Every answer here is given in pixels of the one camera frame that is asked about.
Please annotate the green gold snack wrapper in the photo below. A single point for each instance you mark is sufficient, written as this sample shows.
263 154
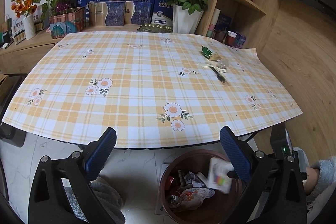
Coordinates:
209 55

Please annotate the yellow plaid floral tablecloth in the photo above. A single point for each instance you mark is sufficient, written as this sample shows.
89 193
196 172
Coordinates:
149 88

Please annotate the purple small box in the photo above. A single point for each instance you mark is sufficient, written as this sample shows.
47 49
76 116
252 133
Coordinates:
239 41

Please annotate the red cup white lid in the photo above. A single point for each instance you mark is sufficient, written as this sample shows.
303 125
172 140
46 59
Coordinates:
230 38

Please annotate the white bottle vase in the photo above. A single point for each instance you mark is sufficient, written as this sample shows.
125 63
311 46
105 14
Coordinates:
29 27

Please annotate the blue gold gift box right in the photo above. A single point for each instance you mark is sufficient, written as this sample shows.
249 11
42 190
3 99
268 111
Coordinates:
137 12

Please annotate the white blue medicine box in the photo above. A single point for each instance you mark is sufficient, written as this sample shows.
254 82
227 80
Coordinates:
162 13

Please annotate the blue gold gift box left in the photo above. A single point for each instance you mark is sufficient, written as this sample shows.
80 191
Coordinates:
107 13

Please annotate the orange flower bunch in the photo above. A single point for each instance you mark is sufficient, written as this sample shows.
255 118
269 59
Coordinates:
23 7

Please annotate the white printed paper receipt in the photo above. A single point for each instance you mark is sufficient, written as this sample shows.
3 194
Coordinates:
218 175

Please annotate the black snack wrapper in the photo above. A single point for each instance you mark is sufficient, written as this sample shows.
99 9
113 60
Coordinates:
219 76

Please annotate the striped flower basket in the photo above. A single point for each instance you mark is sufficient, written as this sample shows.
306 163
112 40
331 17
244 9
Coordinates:
67 23

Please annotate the white flower vase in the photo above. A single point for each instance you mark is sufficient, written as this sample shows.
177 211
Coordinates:
183 23

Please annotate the dark brown cup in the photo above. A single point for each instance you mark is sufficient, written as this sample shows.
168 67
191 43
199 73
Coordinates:
220 35

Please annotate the beige disposable fork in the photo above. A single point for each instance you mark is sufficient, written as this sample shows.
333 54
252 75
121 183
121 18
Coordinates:
209 65

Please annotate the grey fluffy slipper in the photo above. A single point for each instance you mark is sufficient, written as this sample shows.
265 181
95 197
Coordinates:
107 196

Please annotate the gold tray of bottles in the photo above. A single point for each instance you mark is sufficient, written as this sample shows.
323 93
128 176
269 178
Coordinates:
155 28

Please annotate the brown round trash bin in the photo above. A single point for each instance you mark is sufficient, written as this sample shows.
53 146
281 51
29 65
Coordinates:
184 193

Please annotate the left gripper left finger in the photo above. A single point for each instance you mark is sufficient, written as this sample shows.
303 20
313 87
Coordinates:
48 201

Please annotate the clear plastic wrapper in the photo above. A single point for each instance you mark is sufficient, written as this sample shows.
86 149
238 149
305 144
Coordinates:
222 64

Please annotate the stack of paper cups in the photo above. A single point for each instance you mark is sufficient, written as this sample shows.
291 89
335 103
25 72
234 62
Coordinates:
213 22

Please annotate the person's right hand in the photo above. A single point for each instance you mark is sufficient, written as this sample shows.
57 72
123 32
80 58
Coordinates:
311 180

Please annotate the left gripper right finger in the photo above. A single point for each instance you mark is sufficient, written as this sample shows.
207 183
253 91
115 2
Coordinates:
273 191

